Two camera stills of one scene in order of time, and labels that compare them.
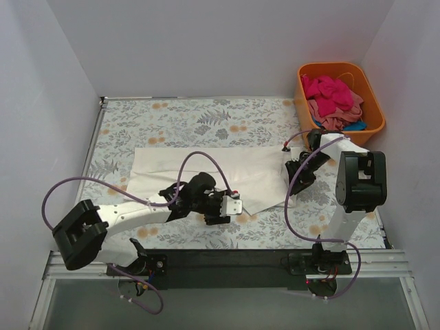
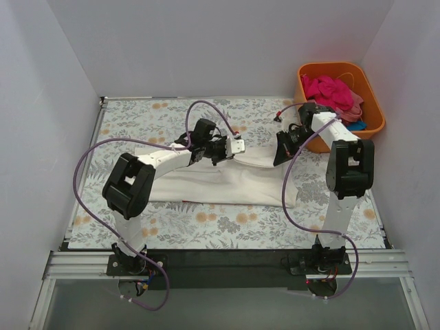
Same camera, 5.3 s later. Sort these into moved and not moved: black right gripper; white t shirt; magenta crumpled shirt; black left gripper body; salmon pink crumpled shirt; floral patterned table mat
Moved: black right gripper; black left gripper body
Not moved: magenta crumpled shirt; salmon pink crumpled shirt; floral patterned table mat; white t shirt
